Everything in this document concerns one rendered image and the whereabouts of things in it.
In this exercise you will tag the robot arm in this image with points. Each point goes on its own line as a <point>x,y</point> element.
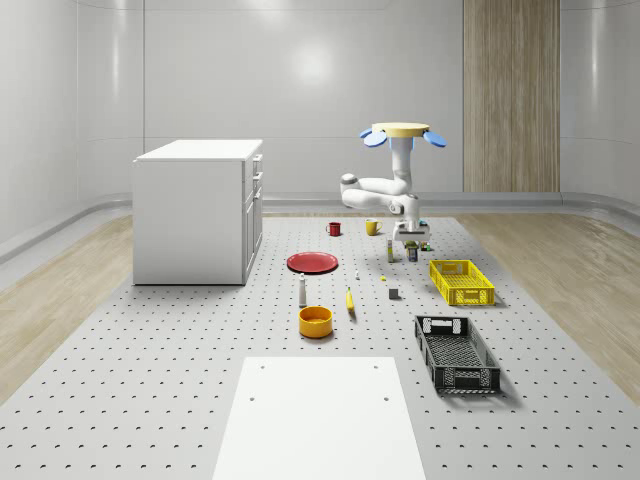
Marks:
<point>372,192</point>

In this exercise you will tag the red plate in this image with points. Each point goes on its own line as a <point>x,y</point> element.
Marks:
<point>312,262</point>

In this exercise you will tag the grey cube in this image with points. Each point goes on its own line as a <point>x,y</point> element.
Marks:
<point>394,294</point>

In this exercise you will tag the white board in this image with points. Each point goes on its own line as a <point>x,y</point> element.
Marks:
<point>320,425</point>

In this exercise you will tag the banana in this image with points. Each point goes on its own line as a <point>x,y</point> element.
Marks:
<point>350,300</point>

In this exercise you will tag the yellow mug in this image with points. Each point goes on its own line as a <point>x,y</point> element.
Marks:
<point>371,228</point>

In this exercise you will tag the flat-sided can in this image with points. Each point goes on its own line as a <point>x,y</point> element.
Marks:
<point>412,255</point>

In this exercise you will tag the yellow bowl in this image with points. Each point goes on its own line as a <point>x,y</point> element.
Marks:
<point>315,325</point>

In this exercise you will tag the red mug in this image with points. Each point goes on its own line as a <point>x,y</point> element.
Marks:
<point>334,230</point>

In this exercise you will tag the dark grey basket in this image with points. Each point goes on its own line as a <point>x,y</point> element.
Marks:
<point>470,380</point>

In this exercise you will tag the white cabinet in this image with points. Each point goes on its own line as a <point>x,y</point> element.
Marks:
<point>190,225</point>

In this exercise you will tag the yellow basket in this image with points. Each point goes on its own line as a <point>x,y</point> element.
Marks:
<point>472,295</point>

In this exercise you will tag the small white bottle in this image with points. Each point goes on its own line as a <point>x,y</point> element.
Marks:
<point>302,292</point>

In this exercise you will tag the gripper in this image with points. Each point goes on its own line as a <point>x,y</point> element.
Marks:
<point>411,232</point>

